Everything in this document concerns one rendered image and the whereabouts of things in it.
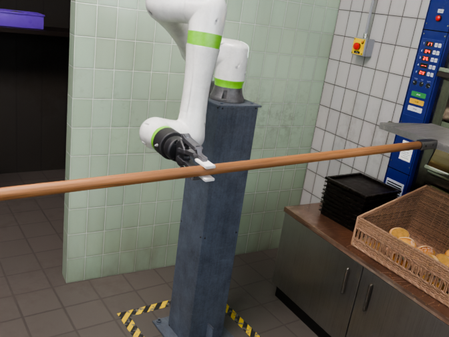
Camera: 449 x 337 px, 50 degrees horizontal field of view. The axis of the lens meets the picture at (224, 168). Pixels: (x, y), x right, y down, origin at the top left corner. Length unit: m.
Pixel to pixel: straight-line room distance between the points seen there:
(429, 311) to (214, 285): 0.93
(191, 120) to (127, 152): 1.05
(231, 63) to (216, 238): 0.77
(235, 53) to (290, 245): 1.17
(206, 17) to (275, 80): 1.43
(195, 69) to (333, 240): 1.18
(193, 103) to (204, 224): 0.66
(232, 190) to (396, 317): 0.88
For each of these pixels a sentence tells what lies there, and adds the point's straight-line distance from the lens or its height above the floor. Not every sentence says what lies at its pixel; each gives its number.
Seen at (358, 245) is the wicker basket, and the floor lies 0.60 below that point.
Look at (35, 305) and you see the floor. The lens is 2.75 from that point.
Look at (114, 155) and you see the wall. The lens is 2.64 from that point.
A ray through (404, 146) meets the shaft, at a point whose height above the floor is 1.18.
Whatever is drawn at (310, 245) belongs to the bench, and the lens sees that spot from 2.57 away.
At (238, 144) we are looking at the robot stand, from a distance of 2.06.
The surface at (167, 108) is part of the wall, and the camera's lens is 2.67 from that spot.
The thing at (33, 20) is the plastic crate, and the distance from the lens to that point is 3.83.
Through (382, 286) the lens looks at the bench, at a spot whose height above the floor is 0.52.
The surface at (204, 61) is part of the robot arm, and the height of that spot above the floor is 1.39.
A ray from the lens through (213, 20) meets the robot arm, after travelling 1.63.
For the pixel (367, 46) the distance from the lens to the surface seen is 2.94.
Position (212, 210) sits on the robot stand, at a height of 0.73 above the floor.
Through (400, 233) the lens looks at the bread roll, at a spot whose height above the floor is 0.63.
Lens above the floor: 1.57
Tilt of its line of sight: 18 degrees down
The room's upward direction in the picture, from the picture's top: 8 degrees clockwise
